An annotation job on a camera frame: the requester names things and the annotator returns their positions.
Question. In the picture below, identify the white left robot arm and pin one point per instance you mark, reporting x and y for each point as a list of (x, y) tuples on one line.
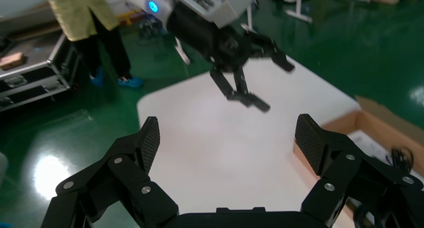
[(142, 1)]

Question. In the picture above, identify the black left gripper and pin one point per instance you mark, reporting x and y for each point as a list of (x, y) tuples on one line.
[(212, 41)]

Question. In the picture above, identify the printed white paper manual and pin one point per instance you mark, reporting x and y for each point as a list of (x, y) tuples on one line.
[(374, 145)]

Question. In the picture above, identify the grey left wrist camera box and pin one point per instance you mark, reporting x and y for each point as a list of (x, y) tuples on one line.
[(228, 8)]

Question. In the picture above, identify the white metal stand frame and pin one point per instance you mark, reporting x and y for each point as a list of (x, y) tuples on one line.
[(298, 11)]

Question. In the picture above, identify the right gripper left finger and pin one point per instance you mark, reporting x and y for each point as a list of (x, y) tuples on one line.
[(126, 180)]

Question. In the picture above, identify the black silver flight case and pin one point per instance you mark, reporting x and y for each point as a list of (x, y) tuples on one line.
[(33, 77)]

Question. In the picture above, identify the brown cardboard box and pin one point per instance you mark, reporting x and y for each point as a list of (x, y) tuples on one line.
[(381, 124)]

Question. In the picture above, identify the person in black trousers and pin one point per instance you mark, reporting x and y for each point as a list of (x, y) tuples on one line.
[(82, 14)]

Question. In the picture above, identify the small brown block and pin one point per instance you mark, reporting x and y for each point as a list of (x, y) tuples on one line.
[(11, 61)]

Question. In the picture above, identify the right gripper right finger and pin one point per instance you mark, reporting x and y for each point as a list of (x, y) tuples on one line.
[(348, 173)]

